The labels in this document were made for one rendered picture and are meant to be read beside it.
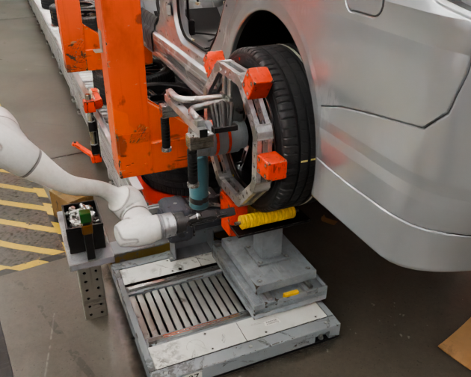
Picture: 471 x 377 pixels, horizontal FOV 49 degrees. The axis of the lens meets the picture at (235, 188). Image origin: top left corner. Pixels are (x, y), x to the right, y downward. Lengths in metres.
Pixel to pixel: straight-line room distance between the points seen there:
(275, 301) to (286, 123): 0.83
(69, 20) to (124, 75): 1.93
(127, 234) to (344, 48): 0.92
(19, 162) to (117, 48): 0.88
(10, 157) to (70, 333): 1.10
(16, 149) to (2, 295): 1.32
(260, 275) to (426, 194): 1.09
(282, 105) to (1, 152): 0.89
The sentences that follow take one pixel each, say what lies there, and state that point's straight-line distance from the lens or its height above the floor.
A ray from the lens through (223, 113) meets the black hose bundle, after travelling 1.78.
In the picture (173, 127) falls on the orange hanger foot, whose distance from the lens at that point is 2.45.
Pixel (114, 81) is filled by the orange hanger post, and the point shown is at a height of 0.99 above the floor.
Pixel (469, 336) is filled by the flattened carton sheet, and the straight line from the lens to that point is 2.54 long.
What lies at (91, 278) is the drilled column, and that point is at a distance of 2.34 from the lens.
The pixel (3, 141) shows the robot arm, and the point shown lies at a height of 1.07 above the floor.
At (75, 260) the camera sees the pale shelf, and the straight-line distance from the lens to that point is 2.07.
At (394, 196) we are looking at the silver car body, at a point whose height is 0.96.
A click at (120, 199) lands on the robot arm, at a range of 1.88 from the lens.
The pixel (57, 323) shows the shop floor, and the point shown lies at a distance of 2.50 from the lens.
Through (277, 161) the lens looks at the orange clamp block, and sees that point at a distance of 1.75.
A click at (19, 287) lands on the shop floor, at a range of 2.77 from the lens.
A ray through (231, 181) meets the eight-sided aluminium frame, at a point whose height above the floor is 0.61.
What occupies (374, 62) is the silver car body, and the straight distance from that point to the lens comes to 1.44.
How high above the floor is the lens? 1.63
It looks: 28 degrees down
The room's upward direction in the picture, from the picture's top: 1 degrees clockwise
